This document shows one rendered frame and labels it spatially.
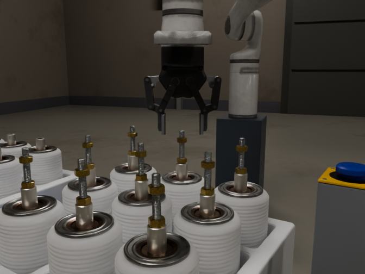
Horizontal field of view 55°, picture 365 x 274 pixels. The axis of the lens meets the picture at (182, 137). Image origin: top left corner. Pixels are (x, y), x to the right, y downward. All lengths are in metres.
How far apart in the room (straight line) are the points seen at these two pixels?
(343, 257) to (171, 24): 0.42
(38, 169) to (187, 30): 0.52
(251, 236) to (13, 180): 0.53
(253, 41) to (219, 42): 2.78
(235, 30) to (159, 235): 0.79
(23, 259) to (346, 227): 0.43
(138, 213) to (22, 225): 0.16
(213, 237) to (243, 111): 0.68
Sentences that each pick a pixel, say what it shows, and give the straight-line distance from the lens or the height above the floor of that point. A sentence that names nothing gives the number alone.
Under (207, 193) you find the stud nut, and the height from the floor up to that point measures 0.28.
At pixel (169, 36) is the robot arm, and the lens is 0.56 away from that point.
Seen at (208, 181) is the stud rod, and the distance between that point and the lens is 0.49.
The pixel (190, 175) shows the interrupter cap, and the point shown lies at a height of 0.25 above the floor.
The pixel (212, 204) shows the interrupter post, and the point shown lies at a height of 0.27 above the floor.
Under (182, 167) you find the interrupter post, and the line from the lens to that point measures 0.64.
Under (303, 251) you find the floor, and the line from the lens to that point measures 0.98.
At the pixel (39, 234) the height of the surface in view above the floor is 0.22.
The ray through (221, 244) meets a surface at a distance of 0.48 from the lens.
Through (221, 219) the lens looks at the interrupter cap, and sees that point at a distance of 0.48.
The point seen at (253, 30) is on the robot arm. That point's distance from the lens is 1.11.
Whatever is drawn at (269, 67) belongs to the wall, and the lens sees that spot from 3.80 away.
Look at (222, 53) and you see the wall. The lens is 3.88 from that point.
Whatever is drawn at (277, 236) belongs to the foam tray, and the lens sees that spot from 0.62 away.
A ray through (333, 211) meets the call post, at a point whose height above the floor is 0.28.
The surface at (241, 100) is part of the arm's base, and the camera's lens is 1.10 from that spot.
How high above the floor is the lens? 0.45
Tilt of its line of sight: 11 degrees down
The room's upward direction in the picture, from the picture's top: straight up
